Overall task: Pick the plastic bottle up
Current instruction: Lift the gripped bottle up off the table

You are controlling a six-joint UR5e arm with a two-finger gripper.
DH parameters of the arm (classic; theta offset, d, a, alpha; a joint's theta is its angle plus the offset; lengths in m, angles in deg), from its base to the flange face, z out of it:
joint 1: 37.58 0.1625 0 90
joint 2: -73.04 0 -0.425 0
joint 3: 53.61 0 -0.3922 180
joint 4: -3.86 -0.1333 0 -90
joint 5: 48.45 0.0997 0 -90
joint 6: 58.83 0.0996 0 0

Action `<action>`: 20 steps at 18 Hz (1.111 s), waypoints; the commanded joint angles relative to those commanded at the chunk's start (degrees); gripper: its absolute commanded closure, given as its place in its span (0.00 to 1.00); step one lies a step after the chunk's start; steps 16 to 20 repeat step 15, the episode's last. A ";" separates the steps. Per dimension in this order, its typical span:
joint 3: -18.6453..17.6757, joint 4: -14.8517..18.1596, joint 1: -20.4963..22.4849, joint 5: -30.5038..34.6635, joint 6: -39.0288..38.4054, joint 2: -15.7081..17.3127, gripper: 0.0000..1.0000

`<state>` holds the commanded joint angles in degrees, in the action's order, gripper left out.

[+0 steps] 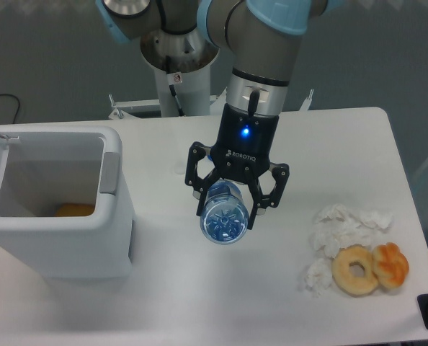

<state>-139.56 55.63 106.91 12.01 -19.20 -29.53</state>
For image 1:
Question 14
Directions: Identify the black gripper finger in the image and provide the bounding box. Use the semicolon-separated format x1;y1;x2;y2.
184;141;224;216
244;163;290;230

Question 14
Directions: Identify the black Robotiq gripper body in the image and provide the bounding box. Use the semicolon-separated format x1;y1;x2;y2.
212;104;280;184

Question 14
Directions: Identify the blue plastic water bottle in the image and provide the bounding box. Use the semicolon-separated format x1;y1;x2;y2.
200;180;249;244

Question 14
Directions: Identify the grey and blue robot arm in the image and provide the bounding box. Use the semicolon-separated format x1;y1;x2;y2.
96;1;338;227

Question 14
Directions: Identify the small clear round lid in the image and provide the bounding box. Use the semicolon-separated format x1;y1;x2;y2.
174;162;186;175

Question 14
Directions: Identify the crumpled white tissue upper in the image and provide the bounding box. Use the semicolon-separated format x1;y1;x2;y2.
311;203;393;259

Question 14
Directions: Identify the crumpled white tissue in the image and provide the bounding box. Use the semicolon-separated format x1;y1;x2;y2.
304;258;333;297
311;203;393;259

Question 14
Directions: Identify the crumpled white tissue lower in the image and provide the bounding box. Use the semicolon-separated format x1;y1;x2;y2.
304;258;333;297

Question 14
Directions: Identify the glazed orange twisted pastry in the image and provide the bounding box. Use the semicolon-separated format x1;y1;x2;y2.
372;242;409;290

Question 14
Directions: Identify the orange item inside bin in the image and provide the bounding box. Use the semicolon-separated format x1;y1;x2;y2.
55;203;95;217

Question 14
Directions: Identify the white plastic bin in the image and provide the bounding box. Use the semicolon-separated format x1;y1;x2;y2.
0;124;135;278

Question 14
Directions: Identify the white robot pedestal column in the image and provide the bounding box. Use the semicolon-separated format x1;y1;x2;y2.
140;28;218;117

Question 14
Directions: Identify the black cable on pedestal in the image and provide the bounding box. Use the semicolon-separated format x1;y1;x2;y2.
165;56;185;117

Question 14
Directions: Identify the ring donut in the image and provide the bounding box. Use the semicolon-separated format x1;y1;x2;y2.
331;246;379;296

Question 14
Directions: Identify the black cable on floor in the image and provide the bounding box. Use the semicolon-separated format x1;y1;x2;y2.
0;93;21;124

